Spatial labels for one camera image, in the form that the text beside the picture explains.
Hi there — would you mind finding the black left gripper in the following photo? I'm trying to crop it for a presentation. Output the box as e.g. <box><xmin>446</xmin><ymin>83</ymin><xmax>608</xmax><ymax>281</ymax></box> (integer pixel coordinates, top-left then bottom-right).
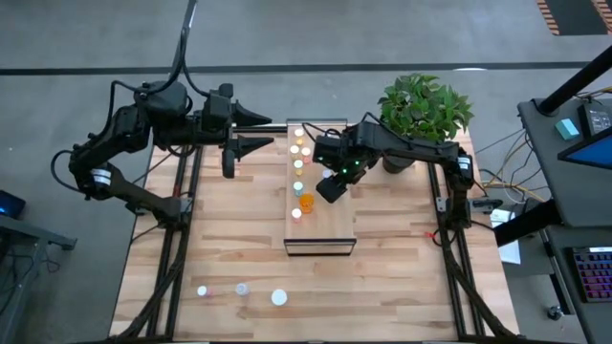
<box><xmin>200</xmin><ymin>82</ymin><xmax>275</xmax><ymax>180</ymax></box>

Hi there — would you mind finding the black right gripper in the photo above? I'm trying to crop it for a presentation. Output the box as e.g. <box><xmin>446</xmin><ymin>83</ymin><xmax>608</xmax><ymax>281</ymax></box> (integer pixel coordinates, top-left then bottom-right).
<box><xmin>312</xmin><ymin>134</ymin><xmax>367</xmax><ymax>205</ymax></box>

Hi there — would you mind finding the black plant pot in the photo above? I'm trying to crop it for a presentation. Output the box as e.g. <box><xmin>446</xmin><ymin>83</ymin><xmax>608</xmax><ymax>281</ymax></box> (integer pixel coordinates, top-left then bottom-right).
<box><xmin>381</xmin><ymin>142</ymin><xmax>418</xmax><ymax>175</ymax></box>

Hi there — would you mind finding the clear acrylic tray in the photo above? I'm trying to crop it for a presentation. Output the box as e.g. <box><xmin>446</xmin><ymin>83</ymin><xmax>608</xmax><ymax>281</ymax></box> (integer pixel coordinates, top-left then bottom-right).
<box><xmin>282</xmin><ymin>118</ymin><xmax>359</xmax><ymax>258</ymax></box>

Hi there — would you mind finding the green leafy plant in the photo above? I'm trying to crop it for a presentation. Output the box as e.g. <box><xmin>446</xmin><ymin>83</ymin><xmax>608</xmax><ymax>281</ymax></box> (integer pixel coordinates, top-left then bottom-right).
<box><xmin>376</xmin><ymin>72</ymin><xmax>475</xmax><ymax>157</ymax></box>

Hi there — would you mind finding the white paper sheet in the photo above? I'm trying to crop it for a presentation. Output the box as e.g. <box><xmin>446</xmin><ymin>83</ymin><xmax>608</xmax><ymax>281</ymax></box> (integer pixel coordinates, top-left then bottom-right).
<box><xmin>490</xmin><ymin>207</ymin><xmax>522</xmax><ymax>266</ymax></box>

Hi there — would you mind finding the black desk beam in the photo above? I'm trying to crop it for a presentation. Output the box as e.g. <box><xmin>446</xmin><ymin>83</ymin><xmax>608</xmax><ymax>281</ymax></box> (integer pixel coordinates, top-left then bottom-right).
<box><xmin>492</xmin><ymin>198</ymin><xmax>563</xmax><ymax>248</ymax></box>

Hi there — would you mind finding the black side desk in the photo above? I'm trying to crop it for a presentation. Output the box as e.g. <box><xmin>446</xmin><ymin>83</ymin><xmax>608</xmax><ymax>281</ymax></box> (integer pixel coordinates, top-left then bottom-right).
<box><xmin>0</xmin><ymin>212</ymin><xmax>77</xmax><ymax>331</ymax></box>

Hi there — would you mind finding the teal small box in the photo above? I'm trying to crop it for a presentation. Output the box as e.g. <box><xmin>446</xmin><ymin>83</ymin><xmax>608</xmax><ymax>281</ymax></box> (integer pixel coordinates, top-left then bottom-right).
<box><xmin>554</xmin><ymin>118</ymin><xmax>581</xmax><ymax>141</ymax></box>

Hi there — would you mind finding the blue-lit black device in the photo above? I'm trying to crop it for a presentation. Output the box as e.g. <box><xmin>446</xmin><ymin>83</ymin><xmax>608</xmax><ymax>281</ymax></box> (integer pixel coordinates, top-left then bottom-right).
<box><xmin>0</xmin><ymin>189</ymin><xmax>27</xmax><ymax>220</ymax></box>

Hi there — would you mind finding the dark grey side desk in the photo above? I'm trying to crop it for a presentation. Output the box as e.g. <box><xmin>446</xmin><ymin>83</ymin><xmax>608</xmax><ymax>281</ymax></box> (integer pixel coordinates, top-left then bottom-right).
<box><xmin>517</xmin><ymin>97</ymin><xmax>612</xmax><ymax>344</ymax></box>

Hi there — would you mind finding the black slanted pole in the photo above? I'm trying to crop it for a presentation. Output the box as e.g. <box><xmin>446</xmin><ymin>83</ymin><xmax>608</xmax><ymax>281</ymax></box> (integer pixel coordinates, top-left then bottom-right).
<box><xmin>537</xmin><ymin>45</ymin><xmax>612</xmax><ymax>117</ymax></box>

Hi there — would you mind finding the blue screen monitor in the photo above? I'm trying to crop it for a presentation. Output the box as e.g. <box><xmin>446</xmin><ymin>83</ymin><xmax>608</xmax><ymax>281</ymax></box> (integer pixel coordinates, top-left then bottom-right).
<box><xmin>557</xmin><ymin>124</ymin><xmax>612</xmax><ymax>171</ymax></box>

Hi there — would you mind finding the black desktop device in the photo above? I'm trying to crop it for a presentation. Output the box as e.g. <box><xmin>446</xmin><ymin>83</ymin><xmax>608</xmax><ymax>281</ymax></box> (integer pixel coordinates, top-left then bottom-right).
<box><xmin>576</xmin><ymin>101</ymin><xmax>612</xmax><ymax>139</ymax></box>

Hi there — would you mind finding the striped edge floor mat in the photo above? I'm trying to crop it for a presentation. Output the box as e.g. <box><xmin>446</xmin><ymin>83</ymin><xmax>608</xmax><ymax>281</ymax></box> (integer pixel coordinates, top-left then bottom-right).
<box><xmin>535</xmin><ymin>0</ymin><xmax>612</xmax><ymax>37</ymax></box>

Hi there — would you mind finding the backlit computer keyboard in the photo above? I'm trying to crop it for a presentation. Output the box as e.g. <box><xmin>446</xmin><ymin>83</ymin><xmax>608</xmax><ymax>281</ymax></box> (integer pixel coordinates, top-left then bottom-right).
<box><xmin>571</xmin><ymin>245</ymin><xmax>612</xmax><ymax>304</ymax></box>

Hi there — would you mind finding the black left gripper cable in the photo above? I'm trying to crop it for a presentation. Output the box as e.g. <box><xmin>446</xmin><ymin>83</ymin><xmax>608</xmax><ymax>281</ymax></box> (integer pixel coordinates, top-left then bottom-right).
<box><xmin>166</xmin><ymin>23</ymin><xmax>214</xmax><ymax>97</ymax></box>

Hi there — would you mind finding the yellow floor cable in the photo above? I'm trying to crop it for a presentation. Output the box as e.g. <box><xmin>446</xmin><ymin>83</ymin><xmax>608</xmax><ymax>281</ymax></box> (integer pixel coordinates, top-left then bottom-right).
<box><xmin>482</xmin><ymin>179</ymin><xmax>549</xmax><ymax>204</ymax></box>

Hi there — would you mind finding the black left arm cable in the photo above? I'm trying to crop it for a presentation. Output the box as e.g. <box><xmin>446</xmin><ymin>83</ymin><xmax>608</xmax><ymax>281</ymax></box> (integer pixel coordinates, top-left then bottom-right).
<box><xmin>50</xmin><ymin>149</ymin><xmax>77</xmax><ymax>192</ymax></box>

